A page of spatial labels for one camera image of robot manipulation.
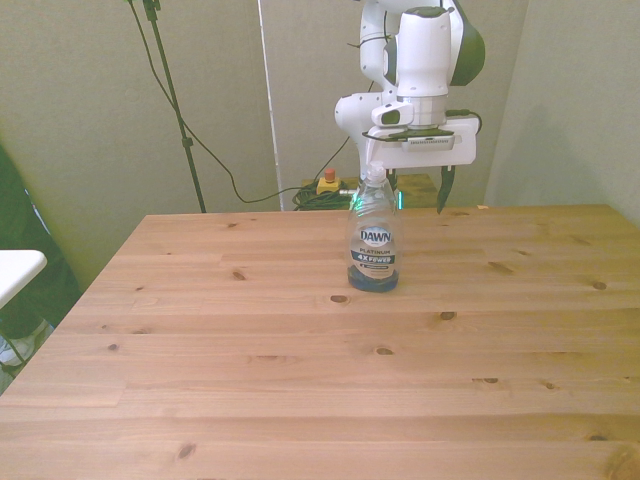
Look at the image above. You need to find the yellow red emergency stop button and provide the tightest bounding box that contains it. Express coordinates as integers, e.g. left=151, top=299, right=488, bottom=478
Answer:
left=315, top=168, right=347, bottom=197

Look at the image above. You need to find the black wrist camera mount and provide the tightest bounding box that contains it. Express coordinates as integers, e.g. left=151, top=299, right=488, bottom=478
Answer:
left=361, top=125, right=458, bottom=151

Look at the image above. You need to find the white side table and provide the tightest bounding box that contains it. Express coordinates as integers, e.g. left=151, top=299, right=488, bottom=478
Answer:
left=0, top=249, right=49, bottom=310

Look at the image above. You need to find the dark clothed person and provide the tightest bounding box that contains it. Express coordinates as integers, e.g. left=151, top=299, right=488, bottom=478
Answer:
left=0, top=132, right=82, bottom=351

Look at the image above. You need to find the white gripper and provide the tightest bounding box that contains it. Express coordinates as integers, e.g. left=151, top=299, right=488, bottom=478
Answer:
left=368, top=115, right=478, bottom=216

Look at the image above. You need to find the coiled dark cable bundle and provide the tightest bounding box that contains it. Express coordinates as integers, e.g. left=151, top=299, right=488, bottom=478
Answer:
left=291, top=186, right=357, bottom=212

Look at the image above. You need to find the long black hanging cable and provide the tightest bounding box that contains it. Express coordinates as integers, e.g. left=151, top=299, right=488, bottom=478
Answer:
left=127, top=0, right=352, bottom=205

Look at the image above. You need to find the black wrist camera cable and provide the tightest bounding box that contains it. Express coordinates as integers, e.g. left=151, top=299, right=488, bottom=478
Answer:
left=445, top=108, right=483, bottom=135

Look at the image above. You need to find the white sneaker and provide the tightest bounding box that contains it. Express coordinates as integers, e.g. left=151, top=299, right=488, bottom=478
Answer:
left=0, top=319, right=55, bottom=367

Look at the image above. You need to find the clear Dawn dish soap bottle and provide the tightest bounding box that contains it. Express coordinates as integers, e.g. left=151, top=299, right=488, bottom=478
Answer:
left=345, top=160, right=402, bottom=294

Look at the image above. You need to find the white vertical wall strip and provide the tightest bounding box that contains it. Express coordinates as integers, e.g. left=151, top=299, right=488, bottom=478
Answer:
left=256, top=0, right=286, bottom=212

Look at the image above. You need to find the black camera tripod stand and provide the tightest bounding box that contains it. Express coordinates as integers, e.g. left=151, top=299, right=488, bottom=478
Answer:
left=123, top=0, right=209, bottom=215

